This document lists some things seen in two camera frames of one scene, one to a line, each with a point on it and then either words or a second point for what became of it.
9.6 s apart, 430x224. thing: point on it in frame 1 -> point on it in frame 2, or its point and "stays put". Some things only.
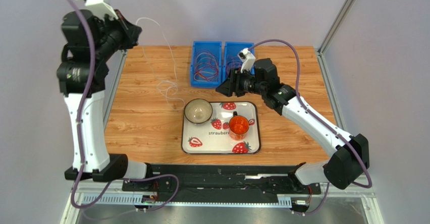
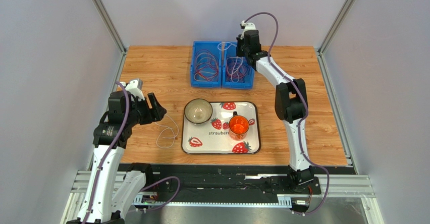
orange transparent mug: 238,127 stays put
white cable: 154,72 -> 230,44
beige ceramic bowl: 198,111 stays put
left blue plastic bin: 206,64 stays put
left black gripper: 130,32 -> 155,114
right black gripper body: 237,84 -> 242,49
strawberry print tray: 213,136 stays put
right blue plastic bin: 231,59 stays put
